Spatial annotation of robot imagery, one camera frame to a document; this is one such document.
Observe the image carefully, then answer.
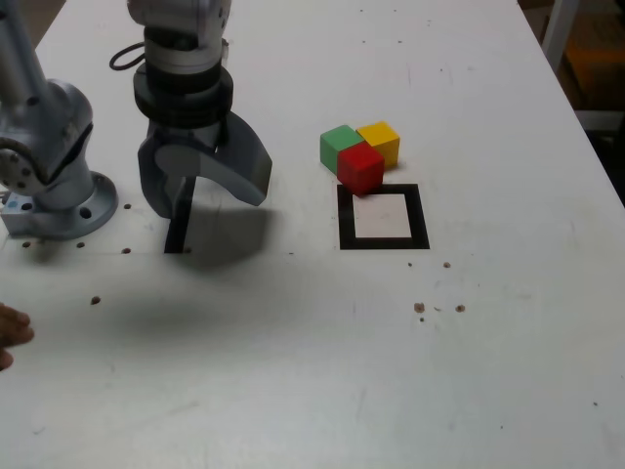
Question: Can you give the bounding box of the person's hand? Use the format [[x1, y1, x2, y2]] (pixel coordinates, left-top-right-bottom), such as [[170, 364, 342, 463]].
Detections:
[[0, 301, 36, 372]]

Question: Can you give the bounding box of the looped black camera cable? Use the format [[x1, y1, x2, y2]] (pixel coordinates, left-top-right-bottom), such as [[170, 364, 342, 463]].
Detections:
[[108, 41, 147, 72]]

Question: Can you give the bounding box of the black tape strip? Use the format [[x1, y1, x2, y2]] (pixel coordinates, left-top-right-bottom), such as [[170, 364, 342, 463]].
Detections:
[[164, 175, 197, 254]]

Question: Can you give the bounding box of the yellow cube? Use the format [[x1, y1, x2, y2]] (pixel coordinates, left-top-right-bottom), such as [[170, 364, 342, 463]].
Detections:
[[354, 120, 401, 171]]

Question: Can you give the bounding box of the white metal rack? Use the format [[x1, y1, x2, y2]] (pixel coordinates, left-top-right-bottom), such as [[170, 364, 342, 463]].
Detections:
[[540, 0, 625, 132]]

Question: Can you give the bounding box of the brown cardboard box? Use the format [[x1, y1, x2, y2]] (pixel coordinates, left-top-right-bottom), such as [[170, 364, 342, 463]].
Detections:
[[560, 37, 625, 112]]

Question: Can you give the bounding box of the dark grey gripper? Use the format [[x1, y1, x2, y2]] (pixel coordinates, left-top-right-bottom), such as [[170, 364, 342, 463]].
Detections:
[[137, 112, 273, 222]]

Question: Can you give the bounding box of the green cube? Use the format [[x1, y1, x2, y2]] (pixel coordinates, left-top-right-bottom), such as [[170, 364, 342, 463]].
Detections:
[[319, 124, 368, 175]]

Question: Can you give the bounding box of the red cube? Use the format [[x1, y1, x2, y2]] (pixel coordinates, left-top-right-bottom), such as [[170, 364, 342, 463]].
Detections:
[[336, 140, 386, 195]]

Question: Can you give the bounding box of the black tape square outline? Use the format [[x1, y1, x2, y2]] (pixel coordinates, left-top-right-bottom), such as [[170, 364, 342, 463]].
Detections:
[[336, 183, 431, 251]]

